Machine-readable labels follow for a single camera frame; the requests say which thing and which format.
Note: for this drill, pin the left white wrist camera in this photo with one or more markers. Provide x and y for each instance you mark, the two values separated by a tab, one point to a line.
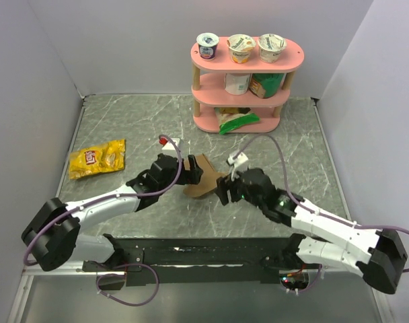
167	147

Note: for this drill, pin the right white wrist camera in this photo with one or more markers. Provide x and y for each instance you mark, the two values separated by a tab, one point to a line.
238	163

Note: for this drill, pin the white paper cup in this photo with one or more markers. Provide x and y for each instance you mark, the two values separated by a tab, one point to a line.
236	83

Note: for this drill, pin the pink three-tier shelf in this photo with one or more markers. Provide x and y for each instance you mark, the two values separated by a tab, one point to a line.
221	85

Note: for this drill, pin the blue yogurt cup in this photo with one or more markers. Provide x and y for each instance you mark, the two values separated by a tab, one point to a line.
207	45

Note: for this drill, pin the aluminium frame rail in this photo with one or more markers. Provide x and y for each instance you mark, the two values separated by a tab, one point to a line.
65	295

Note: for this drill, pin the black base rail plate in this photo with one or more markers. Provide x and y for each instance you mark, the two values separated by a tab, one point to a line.
203	260

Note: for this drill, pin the orange Chobani yogurt cup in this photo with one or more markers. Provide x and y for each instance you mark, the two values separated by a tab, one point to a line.
240	47

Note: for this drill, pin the brown cardboard paper box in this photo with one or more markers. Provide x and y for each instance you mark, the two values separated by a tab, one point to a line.
208	180

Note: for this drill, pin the yellow Lays chip bag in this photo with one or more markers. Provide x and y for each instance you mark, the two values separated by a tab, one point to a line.
105	158

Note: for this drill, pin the green snack canister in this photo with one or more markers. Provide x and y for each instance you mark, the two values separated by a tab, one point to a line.
265	85

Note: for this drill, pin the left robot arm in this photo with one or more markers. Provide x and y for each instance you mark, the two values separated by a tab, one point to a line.
55	235

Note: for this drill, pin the white Chobani yogurt cup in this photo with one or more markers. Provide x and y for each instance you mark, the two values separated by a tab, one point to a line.
271	46

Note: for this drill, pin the green white snack bag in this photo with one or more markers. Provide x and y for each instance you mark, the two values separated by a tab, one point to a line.
231	118

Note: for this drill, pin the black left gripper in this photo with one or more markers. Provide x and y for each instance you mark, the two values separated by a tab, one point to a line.
195	171

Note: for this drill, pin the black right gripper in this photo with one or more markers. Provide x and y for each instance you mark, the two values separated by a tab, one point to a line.
223	185

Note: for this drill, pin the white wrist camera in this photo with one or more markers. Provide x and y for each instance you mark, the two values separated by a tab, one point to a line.
238	163
167	147

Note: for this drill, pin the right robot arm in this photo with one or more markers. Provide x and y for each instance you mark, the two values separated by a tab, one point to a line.
378	256

